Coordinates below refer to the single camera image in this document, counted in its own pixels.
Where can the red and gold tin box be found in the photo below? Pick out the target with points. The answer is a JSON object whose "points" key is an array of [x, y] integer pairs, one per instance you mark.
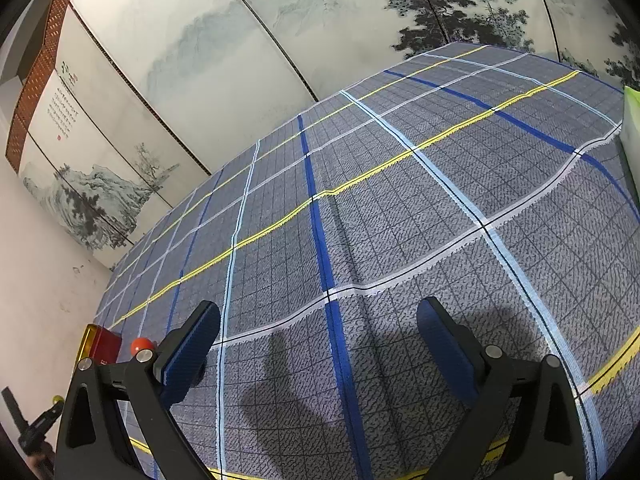
{"points": [[102, 346]]}

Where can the landscape painting folding screen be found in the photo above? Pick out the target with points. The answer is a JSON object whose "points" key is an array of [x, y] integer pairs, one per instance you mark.
{"points": [[225, 60]]}

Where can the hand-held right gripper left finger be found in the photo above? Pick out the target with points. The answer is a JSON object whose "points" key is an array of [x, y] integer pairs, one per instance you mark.
{"points": [[192, 355]]}

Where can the red tomato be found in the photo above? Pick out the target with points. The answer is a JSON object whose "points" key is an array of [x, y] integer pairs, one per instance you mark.
{"points": [[141, 345]]}

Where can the plaid tablecloth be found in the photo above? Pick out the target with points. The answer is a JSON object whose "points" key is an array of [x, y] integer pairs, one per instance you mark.
{"points": [[400, 220]]}

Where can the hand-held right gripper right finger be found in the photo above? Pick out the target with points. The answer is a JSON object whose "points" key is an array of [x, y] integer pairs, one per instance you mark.
{"points": [[445, 350]]}

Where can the black metal stand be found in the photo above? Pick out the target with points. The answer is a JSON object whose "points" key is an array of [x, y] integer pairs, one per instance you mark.
{"points": [[35, 427]]}

